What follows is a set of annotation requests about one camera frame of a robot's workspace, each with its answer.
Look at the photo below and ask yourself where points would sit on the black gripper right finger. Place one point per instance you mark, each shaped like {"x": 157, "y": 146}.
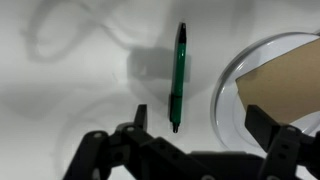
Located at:
{"x": 283, "y": 146}

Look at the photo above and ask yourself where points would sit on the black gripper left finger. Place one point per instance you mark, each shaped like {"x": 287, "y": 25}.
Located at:
{"x": 133, "y": 153}

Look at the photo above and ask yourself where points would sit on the green pen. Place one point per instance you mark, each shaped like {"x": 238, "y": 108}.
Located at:
{"x": 178, "y": 76}

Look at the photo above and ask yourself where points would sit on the tan cardboard piece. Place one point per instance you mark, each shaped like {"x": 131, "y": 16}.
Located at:
{"x": 283, "y": 86}

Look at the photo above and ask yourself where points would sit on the small white plate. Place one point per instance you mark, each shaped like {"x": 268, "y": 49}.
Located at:
{"x": 230, "y": 106}

